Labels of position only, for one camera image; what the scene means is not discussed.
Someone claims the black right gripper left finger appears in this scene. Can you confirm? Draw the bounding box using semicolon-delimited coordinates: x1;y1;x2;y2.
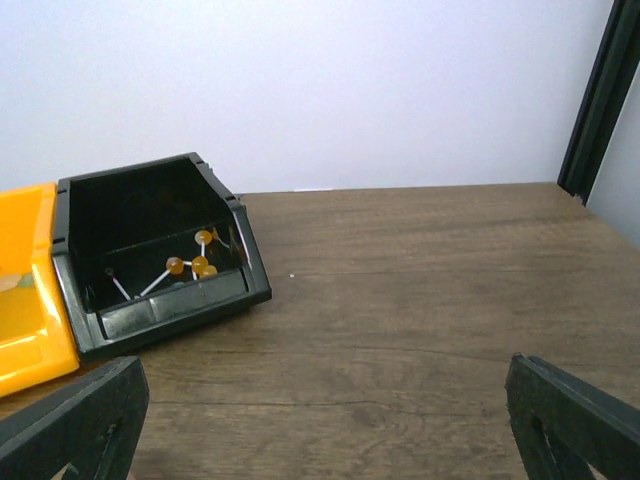
1;356;149;479

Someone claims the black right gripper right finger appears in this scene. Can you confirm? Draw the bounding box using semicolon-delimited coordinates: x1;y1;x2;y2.
505;354;639;479

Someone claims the yellow bin with star candies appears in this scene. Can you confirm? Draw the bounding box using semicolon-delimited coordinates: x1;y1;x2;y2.
1;182;80;397

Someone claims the pile of star gummies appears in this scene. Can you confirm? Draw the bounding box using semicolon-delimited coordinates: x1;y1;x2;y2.
0;273;35;292

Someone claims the black bin with lollipops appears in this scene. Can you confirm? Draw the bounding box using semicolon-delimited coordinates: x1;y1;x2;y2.
52;152;272;364

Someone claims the pile of lollipops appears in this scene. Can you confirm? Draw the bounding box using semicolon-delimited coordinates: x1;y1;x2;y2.
104;226;237;301

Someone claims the black enclosure frame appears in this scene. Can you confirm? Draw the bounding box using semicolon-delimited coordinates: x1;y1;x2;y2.
557;0;639;204

